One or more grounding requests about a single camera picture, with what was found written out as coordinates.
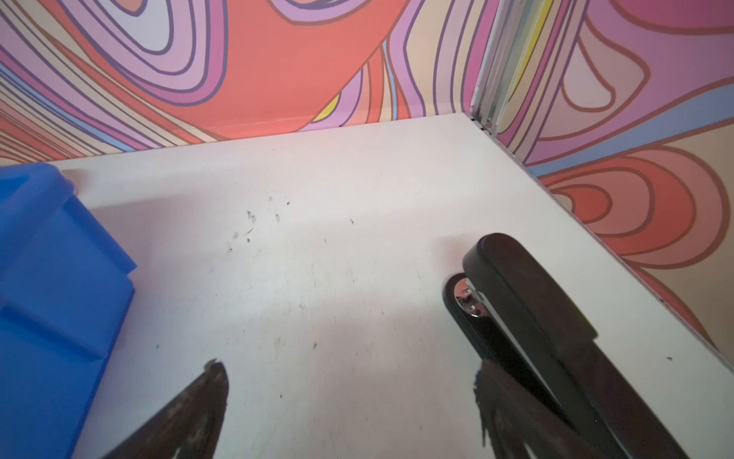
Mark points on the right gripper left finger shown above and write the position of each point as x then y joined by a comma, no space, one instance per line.
188,426

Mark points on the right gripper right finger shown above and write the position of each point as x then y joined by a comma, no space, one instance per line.
517,425

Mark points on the blue plastic bin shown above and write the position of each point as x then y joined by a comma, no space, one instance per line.
65,292

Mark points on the black stapler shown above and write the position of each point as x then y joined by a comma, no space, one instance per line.
515,314

